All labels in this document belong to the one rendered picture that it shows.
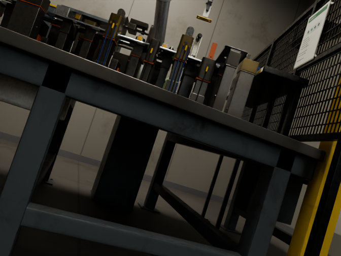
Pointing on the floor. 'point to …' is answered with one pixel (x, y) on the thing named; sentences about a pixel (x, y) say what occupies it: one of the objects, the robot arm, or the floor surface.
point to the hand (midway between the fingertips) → (206, 12)
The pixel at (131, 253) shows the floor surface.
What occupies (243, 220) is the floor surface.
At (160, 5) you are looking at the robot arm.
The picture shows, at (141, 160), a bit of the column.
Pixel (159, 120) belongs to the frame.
